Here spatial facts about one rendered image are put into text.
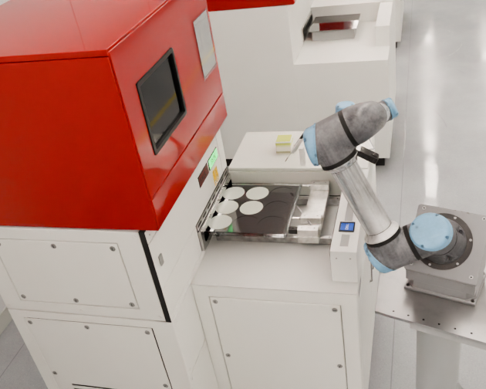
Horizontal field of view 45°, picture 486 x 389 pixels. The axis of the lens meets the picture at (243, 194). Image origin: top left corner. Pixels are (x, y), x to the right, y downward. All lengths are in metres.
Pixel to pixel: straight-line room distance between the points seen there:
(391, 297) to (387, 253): 0.28
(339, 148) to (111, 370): 1.32
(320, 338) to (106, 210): 0.95
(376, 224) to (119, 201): 0.79
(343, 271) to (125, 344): 0.86
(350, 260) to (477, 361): 1.12
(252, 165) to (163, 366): 0.94
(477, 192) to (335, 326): 2.10
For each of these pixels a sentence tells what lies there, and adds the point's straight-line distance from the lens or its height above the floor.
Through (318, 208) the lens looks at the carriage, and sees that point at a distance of 2.42.
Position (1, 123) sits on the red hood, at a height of 1.61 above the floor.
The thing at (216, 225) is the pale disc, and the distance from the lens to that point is 2.38.
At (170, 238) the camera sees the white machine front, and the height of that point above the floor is 1.08.
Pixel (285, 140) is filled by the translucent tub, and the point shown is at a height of 1.03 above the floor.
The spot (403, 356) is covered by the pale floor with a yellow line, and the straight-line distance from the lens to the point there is 3.00.
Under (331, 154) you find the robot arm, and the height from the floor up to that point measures 1.42.
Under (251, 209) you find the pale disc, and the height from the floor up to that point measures 0.90.
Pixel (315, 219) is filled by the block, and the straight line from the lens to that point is 2.32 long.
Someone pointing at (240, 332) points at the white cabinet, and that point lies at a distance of 2.36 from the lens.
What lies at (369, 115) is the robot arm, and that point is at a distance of 1.70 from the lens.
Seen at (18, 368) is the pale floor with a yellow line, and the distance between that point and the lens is 3.47.
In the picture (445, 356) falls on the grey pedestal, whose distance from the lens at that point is 2.32.
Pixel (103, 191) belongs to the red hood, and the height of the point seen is 1.37.
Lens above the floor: 2.26
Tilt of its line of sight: 32 degrees down
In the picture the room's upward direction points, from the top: 10 degrees counter-clockwise
